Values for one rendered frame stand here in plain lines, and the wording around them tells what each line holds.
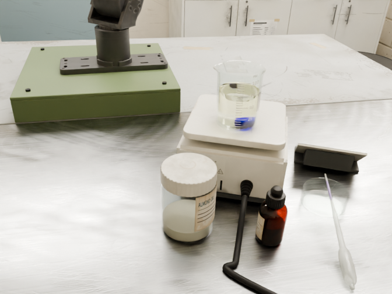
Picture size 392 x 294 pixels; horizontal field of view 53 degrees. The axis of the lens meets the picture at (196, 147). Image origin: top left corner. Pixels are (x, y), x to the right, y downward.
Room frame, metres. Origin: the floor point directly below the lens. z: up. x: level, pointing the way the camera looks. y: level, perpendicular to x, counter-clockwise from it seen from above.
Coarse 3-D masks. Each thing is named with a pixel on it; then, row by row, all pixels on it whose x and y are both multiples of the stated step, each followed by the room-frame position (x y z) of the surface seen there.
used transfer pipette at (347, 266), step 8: (328, 184) 0.38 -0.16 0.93; (328, 192) 0.37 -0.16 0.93; (336, 216) 0.34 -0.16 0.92; (336, 224) 0.33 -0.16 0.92; (336, 232) 0.32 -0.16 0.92; (344, 248) 0.30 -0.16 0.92; (344, 256) 0.29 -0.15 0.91; (344, 264) 0.28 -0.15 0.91; (352, 264) 0.28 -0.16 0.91; (344, 272) 0.27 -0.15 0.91; (352, 272) 0.27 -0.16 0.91; (344, 280) 0.27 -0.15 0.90; (352, 280) 0.26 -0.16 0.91; (352, 288) 0.26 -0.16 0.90
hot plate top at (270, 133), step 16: (208, 96) 0.50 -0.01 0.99; (192, 112) 0.45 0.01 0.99; (208, 112) 0.45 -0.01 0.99; (272, 112) 0.46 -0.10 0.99; (192, 128) 0.41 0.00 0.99; (208, 128) 0.41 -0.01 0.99; (256, 128) 0.41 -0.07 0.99; (272, 128) 0.42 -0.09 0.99; (240, 144) 0.39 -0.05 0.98; (256, 144) 0.38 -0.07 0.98; (272, 144) 0.38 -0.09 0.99
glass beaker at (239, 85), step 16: (224, 64) 0.44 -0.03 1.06; (240, 64) 0.45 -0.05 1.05; (256, 64) 0.44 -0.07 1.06; (224, 80) 0.41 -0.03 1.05; (240, 80) 0.40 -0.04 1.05; (256, 80) 0.41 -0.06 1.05; (224, 96) 0.41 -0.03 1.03; (240, 96) 0.40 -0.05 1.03; (256, 96) 0.41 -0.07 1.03; (224, 112) 0.41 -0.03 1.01; (240, 112) 0.40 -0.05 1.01; (256, 112) 0.41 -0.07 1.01; (224, 128) 0.41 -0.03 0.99; (240, 128) 0.40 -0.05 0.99
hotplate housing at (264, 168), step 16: (192, 144) 0.40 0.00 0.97; (208, 144) 0.40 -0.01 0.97; (224, 144) 0.40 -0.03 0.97; (224, 160) 0.38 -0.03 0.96; (240, 160) 0.38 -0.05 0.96; (256, 160) 0.38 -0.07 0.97; (272, 160) 0.38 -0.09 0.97; (224, 176) 0.38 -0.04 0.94; (240, 176) 0.38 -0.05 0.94; (256, 176) 0.38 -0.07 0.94; (272, 176) 0.38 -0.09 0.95; (224, 192) 0.39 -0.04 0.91; (240, 192) 0.38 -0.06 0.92; (256, 192) 0.38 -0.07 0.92
